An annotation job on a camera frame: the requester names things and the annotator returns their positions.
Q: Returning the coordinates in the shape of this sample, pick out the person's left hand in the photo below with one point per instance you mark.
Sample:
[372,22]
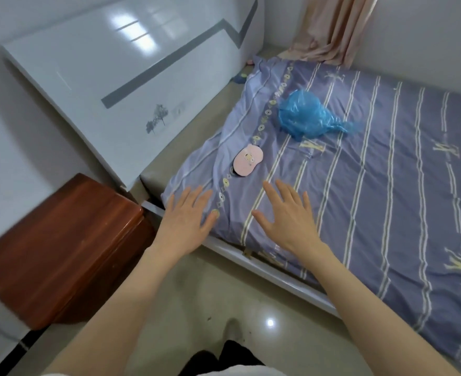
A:
[183,227]

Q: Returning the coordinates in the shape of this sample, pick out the person's right hand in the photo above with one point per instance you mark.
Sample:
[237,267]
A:
[293,225]

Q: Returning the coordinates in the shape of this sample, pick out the person's right middle finger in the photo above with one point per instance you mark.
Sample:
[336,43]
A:
[285,193]

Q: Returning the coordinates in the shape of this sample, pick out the person's left thumb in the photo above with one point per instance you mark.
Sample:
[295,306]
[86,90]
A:
[213,218]

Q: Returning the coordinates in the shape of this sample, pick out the person's left middle finger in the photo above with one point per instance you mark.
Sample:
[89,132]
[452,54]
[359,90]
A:
[196,197]

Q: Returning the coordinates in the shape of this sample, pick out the person's left little finger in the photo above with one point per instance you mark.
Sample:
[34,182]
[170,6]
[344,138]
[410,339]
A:
[170,203]

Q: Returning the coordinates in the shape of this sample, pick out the person's right thumb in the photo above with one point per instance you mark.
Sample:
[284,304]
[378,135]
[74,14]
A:
[262,222]

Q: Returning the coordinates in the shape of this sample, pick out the person's right little finger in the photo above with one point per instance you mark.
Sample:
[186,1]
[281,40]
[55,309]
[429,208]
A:
[308,205]

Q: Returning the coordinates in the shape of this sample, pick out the person's right forearm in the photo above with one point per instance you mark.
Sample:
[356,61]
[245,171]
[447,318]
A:
[355,309]

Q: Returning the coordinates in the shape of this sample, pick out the person's left forearm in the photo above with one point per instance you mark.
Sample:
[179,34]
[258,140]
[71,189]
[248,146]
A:
[124,309]

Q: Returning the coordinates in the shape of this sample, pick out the pink oval gadget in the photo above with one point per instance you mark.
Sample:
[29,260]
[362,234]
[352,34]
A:
[247,162]

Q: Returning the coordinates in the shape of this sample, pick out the blue plastic bag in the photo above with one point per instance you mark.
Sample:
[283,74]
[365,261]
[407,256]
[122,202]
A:
[307,113]

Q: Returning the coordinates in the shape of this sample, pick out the purple striped bed sheet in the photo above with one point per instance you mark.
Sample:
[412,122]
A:
[391,191]

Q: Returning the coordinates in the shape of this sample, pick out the grey slipper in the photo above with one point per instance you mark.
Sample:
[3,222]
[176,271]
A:
[232,332]

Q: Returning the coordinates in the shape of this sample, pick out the brown wooden nightstand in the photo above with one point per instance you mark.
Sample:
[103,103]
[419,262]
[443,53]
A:
[58,246]

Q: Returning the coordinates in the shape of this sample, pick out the small green and blue object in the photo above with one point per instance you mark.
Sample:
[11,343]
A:
[240,77]

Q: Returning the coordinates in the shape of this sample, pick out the glossy white headboard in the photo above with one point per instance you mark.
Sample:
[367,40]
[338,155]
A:
[128,74]

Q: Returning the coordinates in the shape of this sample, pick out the person's black trousers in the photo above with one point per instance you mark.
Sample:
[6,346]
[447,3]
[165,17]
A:
[234,358]

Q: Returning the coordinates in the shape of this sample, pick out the person's white shirt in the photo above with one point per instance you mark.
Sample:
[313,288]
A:
[250,370]

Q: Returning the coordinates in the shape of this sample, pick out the pink curtain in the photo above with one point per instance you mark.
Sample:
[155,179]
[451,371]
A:
[332,27]

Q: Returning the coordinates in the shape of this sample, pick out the white bed frame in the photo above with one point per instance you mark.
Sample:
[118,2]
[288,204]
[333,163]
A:
[262,270]

